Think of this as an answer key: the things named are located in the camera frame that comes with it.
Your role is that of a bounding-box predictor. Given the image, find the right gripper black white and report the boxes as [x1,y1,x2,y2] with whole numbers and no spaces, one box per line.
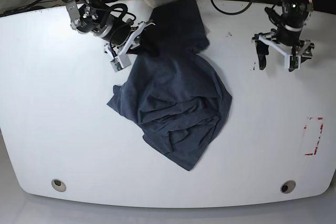
[103,20,159,59]

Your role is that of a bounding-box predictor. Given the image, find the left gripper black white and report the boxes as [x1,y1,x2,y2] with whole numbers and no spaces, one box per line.
[252,25,314,72]

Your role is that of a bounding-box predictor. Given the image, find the dark blue T-shirt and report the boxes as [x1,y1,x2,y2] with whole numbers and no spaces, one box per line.
[108,0,232,170]

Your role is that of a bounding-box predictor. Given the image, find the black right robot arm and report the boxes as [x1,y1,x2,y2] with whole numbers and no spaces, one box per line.
[62,0,159,60]

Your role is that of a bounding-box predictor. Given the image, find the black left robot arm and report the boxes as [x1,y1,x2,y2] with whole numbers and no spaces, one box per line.
[252,0,314,72]

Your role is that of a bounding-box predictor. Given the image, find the red tape rectangle marking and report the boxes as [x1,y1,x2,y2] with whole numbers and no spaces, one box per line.
[302,117,324,156]

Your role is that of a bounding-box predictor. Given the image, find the right table grommet hole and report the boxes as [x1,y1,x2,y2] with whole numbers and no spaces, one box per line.
[280,180,296,194]

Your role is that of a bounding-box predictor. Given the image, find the table grommet hole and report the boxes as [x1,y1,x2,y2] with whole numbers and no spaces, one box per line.
[280,180,296,194]
[51,179,66,193]

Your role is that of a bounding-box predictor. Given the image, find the left table grommet hole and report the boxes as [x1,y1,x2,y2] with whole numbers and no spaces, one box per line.
[51,179,66,193]

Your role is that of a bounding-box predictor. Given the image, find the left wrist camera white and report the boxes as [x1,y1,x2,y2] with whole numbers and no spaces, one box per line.
[288,56,301,72]

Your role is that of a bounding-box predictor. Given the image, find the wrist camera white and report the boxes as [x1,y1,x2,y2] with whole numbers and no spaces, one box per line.
[110,55,131,72]
[288,56,301,72]

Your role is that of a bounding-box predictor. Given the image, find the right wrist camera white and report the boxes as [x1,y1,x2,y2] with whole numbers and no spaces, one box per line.
[110,55,131,72]

